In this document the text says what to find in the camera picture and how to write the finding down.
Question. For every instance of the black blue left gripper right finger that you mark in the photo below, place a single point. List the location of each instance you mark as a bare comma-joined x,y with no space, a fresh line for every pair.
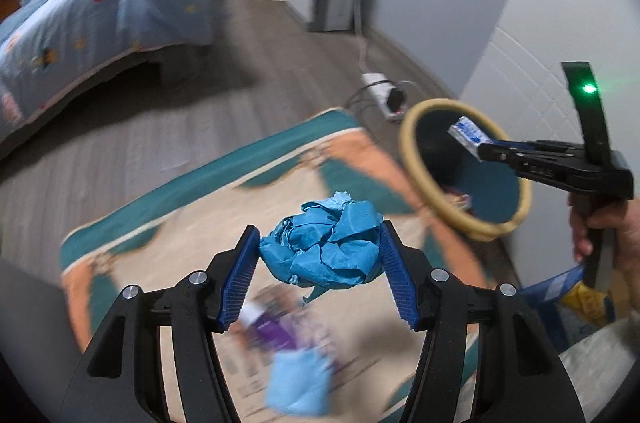
490,337

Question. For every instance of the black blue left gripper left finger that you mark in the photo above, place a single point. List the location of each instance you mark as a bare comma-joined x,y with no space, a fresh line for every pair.
153,357

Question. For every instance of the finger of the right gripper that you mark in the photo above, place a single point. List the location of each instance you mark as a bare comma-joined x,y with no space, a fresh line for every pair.
515,160
520,145

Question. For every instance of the small blue white packet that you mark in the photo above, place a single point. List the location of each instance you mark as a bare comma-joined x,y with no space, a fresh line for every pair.
468,135

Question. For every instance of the blue glove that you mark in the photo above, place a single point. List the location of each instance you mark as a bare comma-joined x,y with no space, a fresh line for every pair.
333,244

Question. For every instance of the yellow rim teal trash bin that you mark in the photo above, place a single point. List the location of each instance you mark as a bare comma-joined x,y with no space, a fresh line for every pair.
481,199

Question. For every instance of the person's right hand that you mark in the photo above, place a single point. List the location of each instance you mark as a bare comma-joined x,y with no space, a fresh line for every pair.
623,218

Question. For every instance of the white fluffy rug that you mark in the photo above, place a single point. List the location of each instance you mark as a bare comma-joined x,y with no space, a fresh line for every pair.
598,364

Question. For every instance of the blue white cardboard box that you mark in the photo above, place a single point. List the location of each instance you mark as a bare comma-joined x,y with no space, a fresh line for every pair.
563,326

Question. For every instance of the yellow snack bag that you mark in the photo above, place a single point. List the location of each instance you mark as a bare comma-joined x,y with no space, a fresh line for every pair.
592,306

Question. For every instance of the white power strip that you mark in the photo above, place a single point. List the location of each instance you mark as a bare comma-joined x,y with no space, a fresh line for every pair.
390,99

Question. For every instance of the purple spray bottle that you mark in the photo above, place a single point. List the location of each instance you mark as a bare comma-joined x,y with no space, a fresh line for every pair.
275,327

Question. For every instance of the quilted horse pattern rug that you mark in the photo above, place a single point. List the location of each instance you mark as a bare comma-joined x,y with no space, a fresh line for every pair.
158,239

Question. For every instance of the light blue face mask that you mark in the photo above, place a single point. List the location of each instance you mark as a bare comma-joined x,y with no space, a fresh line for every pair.
299,383

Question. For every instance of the blue patterned bed quilt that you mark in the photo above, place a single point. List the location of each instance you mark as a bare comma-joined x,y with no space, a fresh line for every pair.
50,47

